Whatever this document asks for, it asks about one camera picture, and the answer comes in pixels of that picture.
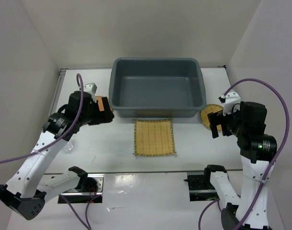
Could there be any round yellow bamboo tray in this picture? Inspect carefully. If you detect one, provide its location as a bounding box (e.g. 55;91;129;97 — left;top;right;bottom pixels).
199;103;225;130

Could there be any square bamboo mat tray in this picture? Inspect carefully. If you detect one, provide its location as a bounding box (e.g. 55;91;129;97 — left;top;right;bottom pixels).
134;118;176;157

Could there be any round orange woven tray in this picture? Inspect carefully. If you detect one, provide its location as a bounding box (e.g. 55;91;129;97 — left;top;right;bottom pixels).
96;96;113;112

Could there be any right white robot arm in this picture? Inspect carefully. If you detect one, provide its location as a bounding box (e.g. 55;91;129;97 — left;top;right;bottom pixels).
202;102;277;230

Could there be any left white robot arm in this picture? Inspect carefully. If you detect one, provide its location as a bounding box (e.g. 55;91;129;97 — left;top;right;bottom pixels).
0;91;114;220

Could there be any grey plastic bin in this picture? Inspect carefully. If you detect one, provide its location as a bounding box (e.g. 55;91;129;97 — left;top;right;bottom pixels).
108;57;207;118

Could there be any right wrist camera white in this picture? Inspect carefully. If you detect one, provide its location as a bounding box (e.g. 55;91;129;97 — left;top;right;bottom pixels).
219;90;241;116

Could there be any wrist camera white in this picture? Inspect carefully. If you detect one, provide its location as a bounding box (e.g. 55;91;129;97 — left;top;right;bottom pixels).
84;82;97;94
219;90;241;116

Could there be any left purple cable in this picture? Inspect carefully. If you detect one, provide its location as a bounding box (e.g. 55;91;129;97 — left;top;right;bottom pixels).
0;73;93;230

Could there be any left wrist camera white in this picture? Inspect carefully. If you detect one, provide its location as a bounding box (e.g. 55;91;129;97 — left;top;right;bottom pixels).
84;82;97;94

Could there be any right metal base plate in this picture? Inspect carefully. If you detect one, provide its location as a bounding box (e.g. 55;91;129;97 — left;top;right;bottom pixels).
184;171;233;202

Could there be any metal base plate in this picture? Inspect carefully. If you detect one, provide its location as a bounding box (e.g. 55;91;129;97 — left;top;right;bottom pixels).
61;173;104;204
184;171;233;202

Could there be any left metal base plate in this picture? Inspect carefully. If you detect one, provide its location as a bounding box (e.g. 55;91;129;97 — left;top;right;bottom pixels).
61;173;104;204

